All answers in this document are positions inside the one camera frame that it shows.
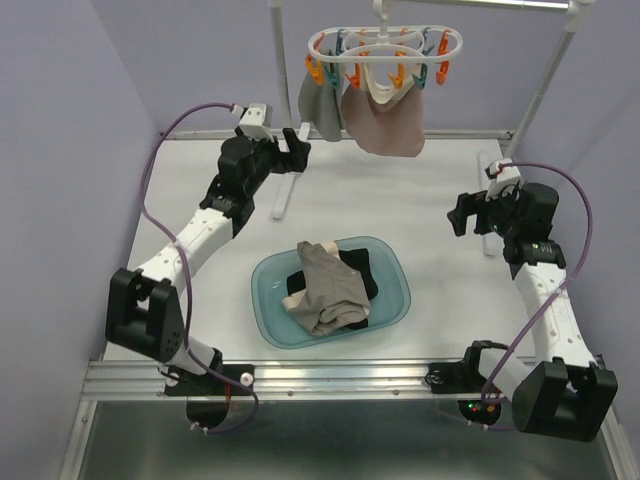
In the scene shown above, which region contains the dark grey underwear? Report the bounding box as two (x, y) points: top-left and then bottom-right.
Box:
(298, 73), (344, 142)

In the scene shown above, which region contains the black underwear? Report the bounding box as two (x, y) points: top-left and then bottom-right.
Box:
(286, 248), (377, 331)

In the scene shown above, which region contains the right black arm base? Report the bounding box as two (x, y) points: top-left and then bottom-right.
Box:
(424, 360), (513, 431)

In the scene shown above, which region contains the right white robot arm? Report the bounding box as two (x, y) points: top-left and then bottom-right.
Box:
(447, 183), (618, 442)

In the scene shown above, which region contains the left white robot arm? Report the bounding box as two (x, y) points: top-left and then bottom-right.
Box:
(105, 128), (311, 377)

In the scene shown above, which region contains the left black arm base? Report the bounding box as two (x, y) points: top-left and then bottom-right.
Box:
(158, 363), (259, 434)

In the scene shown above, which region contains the pink underwear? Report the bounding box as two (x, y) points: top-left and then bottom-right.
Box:
(340, 86), (425, 157)

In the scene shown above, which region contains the white clip hanger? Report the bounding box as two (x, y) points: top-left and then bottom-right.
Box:
(305, 1), (463, 103)

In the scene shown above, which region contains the teal plastic basin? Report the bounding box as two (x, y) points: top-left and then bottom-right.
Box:
(251, 236), (411, 350)

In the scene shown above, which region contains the white drying rack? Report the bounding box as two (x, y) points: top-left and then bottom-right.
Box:
(267, 0), (599, 257)

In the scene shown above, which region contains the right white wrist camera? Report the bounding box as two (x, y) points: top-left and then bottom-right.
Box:
(484, 158), (521, 201)

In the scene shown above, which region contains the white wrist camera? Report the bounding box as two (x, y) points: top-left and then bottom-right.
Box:
(231, 103), (273, 141)
(484, 158), (521, 201)

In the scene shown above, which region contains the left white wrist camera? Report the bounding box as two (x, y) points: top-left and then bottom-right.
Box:
(231, 103), (273, 141)

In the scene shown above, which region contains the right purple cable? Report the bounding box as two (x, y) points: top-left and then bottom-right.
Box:
(434, 162), (594, 432)

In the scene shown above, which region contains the purple cable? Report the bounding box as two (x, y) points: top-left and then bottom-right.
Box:
(139, 102), (260, 435)
(434, 162), (594, 432)

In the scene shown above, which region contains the aluminium mounting rail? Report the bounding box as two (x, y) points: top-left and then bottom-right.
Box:
(80, 359), (478, 402)

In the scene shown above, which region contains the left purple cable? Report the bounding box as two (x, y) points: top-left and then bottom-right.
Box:
(139, 102), (260, 435)

